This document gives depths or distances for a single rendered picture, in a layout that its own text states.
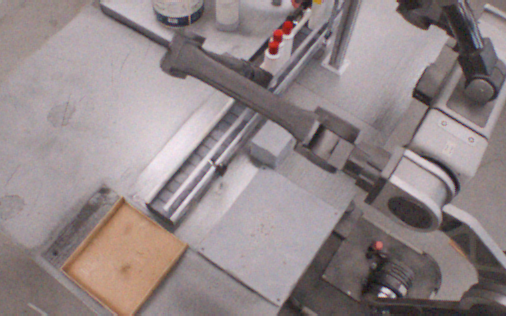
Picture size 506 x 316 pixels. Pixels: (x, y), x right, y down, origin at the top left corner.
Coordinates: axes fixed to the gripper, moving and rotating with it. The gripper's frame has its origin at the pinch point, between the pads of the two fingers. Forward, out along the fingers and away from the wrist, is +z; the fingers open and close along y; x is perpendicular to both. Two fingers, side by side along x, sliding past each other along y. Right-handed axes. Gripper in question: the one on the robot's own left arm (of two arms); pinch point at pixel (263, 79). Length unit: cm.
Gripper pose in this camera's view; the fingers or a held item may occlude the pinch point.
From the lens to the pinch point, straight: 166.4
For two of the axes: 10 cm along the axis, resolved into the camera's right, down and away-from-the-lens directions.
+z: 3.0, -0.7, 9.5
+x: -4.6, 8.6, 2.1
